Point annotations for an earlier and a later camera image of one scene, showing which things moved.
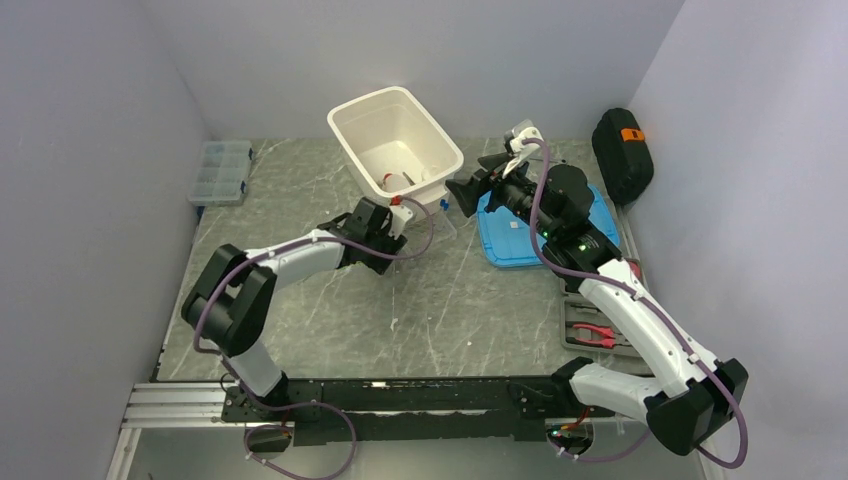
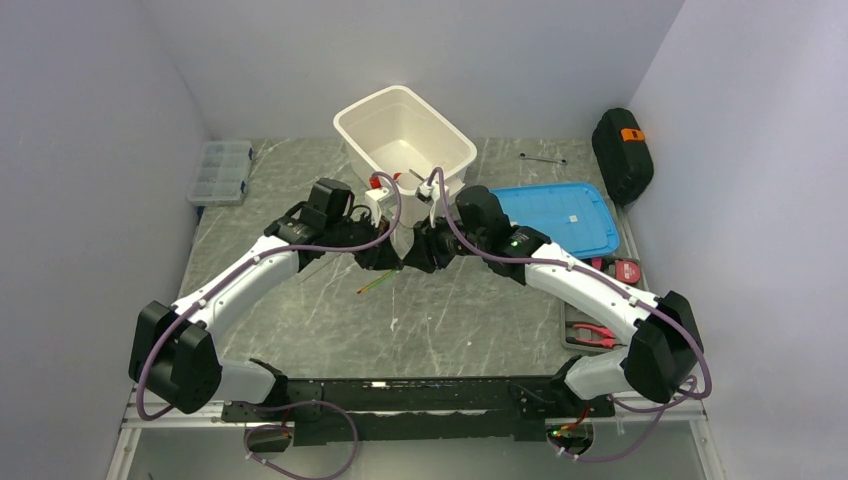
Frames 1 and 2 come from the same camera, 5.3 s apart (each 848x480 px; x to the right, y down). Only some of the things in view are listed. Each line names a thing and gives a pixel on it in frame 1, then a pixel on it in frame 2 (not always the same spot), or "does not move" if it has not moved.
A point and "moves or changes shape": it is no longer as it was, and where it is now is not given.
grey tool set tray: [586, 327] does not move
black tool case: [623, 155] does not move
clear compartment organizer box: [223, 173] does not move
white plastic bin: [393, 150] moves or changes shape
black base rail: [324, 412] does not move
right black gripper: [481, 181] to [426, 246]
